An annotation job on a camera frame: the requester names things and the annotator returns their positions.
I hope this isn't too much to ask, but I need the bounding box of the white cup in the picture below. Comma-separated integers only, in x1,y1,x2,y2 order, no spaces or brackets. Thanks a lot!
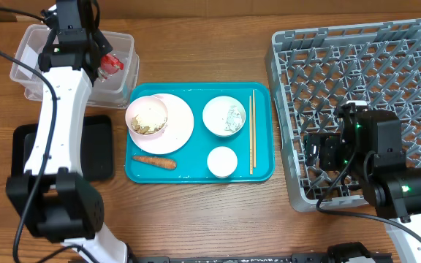
207,146,238,179

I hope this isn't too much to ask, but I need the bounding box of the white bowl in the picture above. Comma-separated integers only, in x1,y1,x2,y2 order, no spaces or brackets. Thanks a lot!
202,96,246,137

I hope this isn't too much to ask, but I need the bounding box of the pink plate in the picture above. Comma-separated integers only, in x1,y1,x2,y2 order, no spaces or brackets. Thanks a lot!
125,94,194,155

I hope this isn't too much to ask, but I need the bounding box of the pink bowl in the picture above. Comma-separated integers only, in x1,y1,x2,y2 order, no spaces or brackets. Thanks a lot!
125,96,169,137

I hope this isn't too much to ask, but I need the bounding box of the red snack wrapper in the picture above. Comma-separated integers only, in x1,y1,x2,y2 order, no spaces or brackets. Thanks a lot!
98,54,124,82

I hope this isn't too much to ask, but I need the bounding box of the white tissue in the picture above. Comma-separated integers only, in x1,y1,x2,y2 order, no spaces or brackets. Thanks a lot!
224,105,243,132

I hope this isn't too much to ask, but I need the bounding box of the rice and peanuts food waste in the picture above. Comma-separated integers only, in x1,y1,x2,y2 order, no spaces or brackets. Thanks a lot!
130,107,167,135

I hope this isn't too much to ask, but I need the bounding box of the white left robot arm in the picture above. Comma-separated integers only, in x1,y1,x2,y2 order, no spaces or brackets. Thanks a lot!
6,0,136,262

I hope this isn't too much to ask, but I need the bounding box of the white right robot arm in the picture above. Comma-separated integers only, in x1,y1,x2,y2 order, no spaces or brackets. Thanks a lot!
303,101,421,262

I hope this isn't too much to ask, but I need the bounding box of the grey dishwasher rack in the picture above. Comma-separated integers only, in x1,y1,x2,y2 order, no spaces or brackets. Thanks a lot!
265,18,421,212

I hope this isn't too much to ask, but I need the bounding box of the clear plastic waste bin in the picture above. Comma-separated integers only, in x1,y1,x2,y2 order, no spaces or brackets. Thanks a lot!
10,25,140,109

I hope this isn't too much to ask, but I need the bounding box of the right wooden chopstick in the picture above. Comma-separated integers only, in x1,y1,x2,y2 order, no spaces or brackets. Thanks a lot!
252,90,257,168

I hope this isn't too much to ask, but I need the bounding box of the wooden chopstick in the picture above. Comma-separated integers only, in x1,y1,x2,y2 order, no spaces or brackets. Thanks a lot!
249,96,254,175
252,90,257,168

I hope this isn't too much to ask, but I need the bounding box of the left wooden chopstick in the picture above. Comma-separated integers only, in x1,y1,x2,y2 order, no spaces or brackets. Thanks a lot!
249,96,254,175

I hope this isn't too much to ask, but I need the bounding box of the teal serving tray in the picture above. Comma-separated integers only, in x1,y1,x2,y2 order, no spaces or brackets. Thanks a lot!
124,82,276,184

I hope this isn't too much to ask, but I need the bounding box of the carrot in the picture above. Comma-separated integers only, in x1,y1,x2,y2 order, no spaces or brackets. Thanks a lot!
132,156,177,170

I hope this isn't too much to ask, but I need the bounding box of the black tray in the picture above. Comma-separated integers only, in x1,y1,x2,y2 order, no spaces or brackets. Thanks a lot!
11,115,115,182

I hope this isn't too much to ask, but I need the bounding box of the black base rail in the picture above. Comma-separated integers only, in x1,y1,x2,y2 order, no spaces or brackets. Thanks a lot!
130,242,393,263

